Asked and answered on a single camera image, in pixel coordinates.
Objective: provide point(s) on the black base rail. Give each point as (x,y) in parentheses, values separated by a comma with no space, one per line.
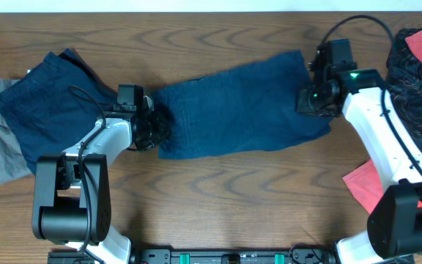
(296,255)

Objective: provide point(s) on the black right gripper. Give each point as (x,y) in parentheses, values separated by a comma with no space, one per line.
(302,106)

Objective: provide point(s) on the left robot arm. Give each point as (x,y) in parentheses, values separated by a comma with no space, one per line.
(72,201)

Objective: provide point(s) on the blue denim shorts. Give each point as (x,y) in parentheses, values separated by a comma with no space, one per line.
(250,107)

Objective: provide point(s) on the black patterned garment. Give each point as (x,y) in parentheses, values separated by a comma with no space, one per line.
(405,65)

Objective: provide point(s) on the folded navy blue garment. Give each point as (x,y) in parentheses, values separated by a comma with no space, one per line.
(48,110)

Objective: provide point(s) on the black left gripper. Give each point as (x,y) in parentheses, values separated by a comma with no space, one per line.
(163,132)

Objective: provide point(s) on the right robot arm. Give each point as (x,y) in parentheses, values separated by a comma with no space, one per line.
(394,227)

